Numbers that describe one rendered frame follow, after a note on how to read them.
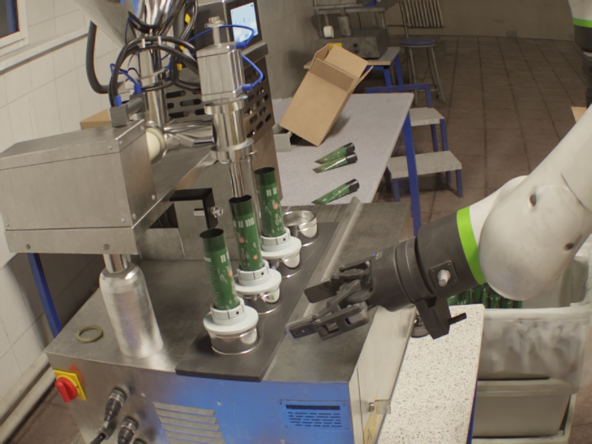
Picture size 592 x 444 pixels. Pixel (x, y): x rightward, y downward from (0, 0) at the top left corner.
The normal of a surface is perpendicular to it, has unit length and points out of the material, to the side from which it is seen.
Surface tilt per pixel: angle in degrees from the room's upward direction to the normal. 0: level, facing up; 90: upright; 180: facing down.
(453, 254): 66
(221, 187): 90
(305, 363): 0
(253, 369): 0
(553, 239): 83
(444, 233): 39
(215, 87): 90
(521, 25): 90
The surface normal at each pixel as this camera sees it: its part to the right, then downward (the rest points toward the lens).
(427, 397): -0.14, -0.92
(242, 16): 0.96, -0.04
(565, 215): -0.22, 0.19
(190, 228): -0.25, 0.39
